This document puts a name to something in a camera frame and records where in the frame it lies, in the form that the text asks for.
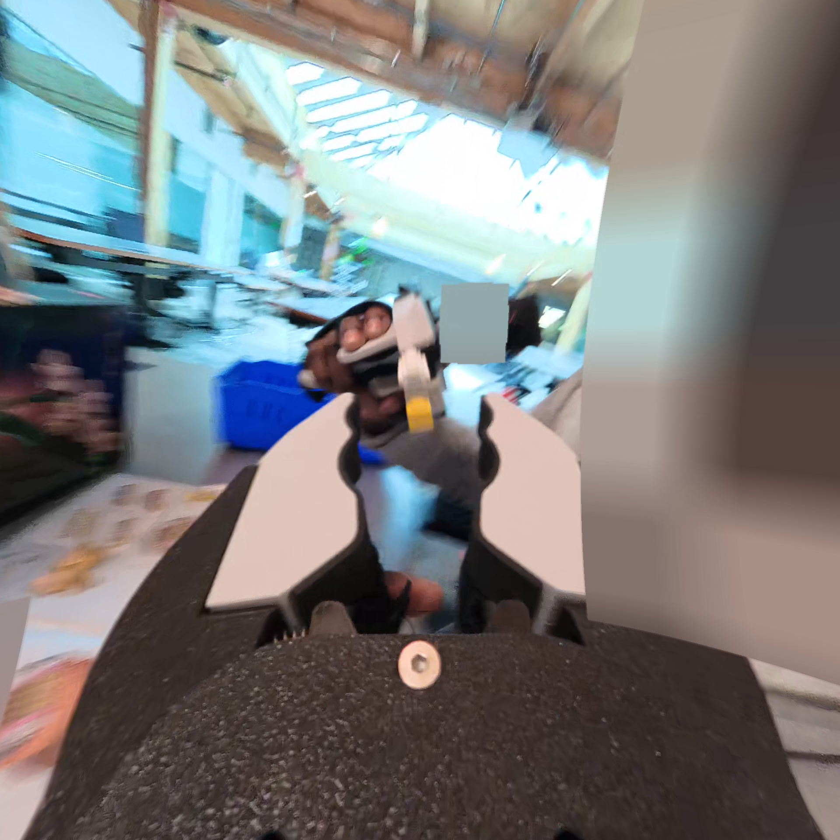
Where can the person's right hand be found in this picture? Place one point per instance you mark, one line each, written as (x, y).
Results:
(326, 365)

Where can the black flower print box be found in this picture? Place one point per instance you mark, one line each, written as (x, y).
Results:
(59, 394)

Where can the white instruction booklet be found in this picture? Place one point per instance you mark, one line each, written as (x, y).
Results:
(105, 525)

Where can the blue plastic bin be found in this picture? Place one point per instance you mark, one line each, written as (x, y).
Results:
(269, 400)

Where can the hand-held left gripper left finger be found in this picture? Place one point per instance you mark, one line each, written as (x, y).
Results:
(289, 525)

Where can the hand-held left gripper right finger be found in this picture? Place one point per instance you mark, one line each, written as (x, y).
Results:
(538, 525)

